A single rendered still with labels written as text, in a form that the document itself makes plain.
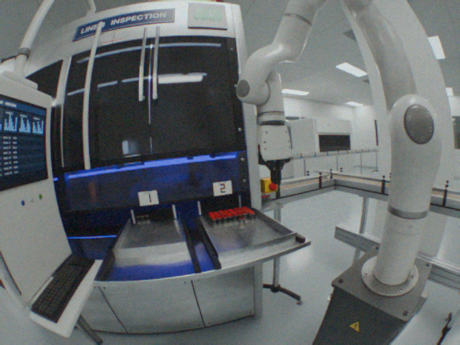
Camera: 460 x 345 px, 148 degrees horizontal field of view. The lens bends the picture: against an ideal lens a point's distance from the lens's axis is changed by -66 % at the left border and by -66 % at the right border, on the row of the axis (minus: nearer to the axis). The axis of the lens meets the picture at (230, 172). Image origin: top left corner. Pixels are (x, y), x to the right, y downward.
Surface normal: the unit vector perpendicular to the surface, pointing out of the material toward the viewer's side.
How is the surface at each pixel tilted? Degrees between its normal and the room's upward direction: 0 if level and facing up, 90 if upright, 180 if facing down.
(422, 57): 90
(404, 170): 127
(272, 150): 93
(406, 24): 90
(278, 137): 91
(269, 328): 0
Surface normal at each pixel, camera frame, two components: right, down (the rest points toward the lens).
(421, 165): -0.51, 0.71
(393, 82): -0.44, 0.87
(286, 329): -0.08, -0.99
